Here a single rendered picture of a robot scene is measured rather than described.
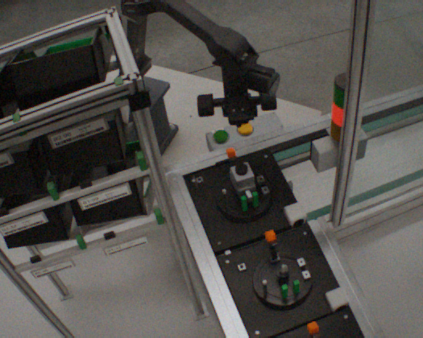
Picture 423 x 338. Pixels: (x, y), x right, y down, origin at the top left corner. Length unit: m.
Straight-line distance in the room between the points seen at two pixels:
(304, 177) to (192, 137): 0.38
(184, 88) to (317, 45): 1.58
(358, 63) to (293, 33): 2.42
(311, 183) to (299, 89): 1.55
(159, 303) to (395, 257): 0.62
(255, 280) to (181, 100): 0.74
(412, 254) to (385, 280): 0.11
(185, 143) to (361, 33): 0.90
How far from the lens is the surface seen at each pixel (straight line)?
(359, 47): 0.97
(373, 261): 1.50
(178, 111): 1.81
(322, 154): 1.20
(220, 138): 1.57
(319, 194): 1.52
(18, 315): 1.56
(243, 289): 1.33
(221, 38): 1.24
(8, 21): 4.10
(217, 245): 1.38
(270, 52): 3.27
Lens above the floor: 2.17
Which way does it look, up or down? 53 degrees down
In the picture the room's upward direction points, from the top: 8 degrees counter-clockwise
